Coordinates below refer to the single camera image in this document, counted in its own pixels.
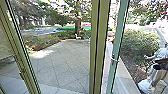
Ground low green hedge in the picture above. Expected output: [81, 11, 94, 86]
[23, 30, 77, 52]

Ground leafy green tree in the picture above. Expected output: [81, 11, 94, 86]
[61, 0, 93, 36]

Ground metal outdoor chair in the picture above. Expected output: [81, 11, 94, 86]
[74, 32, 83, 41]

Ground large green shrub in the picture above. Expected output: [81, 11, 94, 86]
[119, 29, 161, 64]

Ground green outdoor canopy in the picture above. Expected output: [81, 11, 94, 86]
[54, 26, 92, 32]

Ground white garden statue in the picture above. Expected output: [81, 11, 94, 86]
[137, 28, 168, 94]

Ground green framed glass door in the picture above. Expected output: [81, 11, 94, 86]
[0, 0, 112, 94]
[105, 0, 131, 94]

